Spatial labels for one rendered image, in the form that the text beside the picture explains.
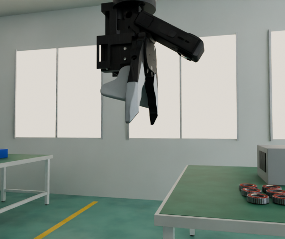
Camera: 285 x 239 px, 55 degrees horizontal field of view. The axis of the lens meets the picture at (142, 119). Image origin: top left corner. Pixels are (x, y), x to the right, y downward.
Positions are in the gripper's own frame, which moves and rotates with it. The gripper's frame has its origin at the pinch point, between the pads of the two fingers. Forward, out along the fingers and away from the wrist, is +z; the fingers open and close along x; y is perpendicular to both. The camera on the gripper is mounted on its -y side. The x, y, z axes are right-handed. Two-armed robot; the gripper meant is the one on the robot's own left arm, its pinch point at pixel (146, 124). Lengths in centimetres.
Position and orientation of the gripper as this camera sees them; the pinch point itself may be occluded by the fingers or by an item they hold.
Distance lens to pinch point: 44.1
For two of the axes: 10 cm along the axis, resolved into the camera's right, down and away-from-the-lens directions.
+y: -9.6, 0.1, 2.6
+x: -2.6, -0.3, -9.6
